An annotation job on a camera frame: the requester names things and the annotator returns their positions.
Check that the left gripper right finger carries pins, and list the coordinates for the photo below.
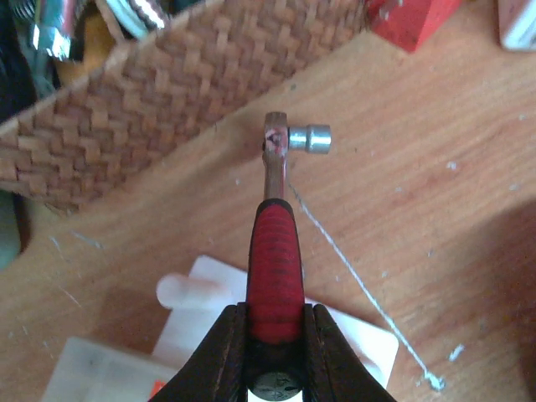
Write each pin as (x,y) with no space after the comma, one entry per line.
(334,371)

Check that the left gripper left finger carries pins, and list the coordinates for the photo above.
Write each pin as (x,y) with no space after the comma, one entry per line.
(214,372)

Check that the red handled ratchet wrench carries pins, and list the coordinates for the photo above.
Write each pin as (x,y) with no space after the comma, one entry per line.
(274,251)

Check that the small clear plastic box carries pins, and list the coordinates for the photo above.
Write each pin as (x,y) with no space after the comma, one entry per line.
(90,371)

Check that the white peg board base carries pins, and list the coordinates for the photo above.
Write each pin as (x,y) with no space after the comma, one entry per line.
(273,346)

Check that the woven brown basket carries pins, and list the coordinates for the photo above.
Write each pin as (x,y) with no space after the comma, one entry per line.
(153,95)

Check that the small red box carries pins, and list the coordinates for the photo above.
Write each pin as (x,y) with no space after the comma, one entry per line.
(407,24)

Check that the white power adapter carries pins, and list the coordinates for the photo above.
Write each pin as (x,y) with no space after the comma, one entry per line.
(516,20)

